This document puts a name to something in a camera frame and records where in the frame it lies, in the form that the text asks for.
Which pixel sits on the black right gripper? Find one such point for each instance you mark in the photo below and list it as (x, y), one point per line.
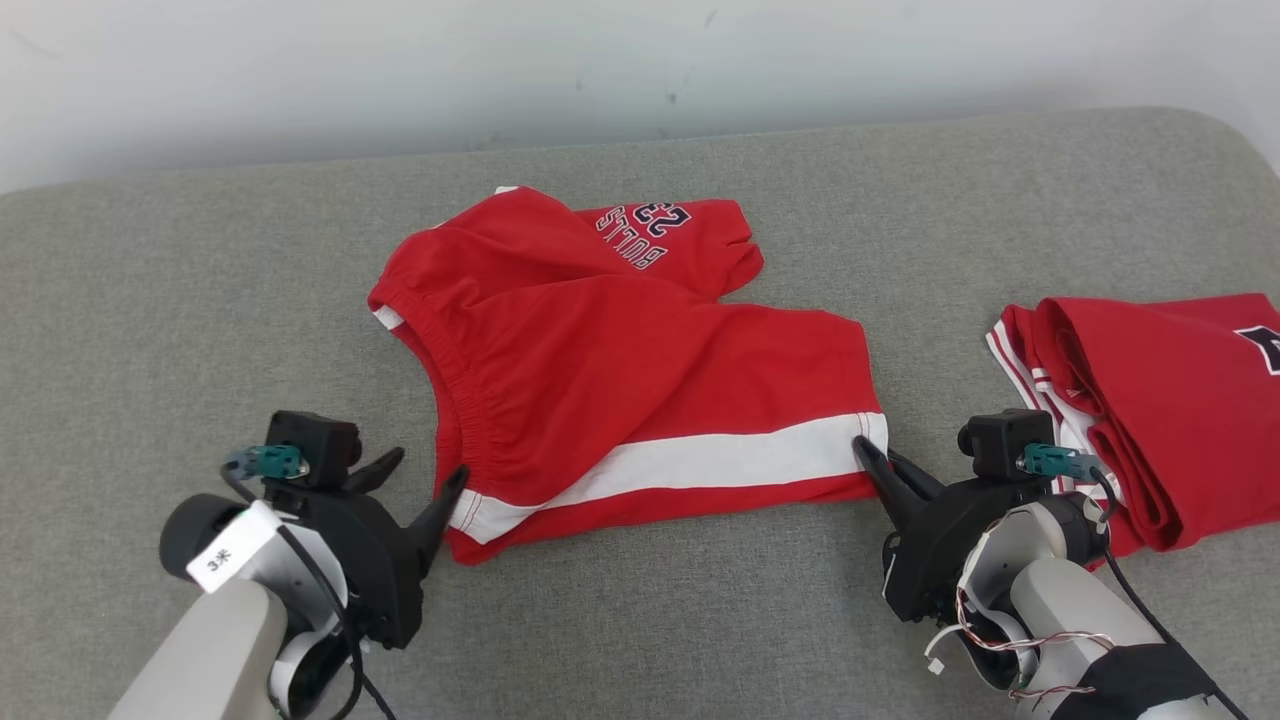
(940, 550)

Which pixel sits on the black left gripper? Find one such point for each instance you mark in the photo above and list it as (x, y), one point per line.
(375, 570)

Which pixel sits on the red shorts with white stripe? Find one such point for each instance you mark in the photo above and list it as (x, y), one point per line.
(600, 370)

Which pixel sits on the red shirt with white sleeves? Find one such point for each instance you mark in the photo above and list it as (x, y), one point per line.
(1170, 400)

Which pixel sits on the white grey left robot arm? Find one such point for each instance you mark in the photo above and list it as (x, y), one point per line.
(210, 650)

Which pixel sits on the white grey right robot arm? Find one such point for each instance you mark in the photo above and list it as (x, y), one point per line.
(1075, 610)

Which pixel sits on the grey fabric sofa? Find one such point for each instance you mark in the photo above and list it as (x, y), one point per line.
(200, 320)

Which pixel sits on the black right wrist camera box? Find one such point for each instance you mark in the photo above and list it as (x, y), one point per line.
(1005, 440)

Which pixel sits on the green left camera connector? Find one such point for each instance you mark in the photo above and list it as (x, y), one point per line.
(265, 462)

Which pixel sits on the green camera connector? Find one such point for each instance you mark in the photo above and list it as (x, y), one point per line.
(1058, 462)
(265, 462)

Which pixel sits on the green right camera connector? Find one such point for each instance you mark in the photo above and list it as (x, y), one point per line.
(1058, 462)

